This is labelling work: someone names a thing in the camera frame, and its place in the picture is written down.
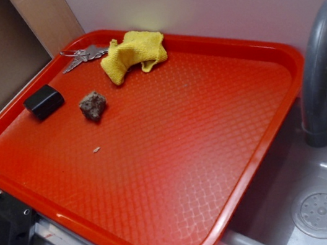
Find yellow cloth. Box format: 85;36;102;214
100;30;168;86

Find red plastic tray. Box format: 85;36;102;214
0;34;303;245

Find brown rough stone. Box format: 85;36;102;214
79;91;107;122

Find small black box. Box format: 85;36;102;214
23;85;64;120

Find grey plastic sink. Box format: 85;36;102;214
202;91;327;245

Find grey curved faucet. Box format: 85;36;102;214
301;0;327;148

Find round sink drain strainer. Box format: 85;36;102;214
290;185;327;239

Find silver keys with ring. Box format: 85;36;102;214
59;45;109;74

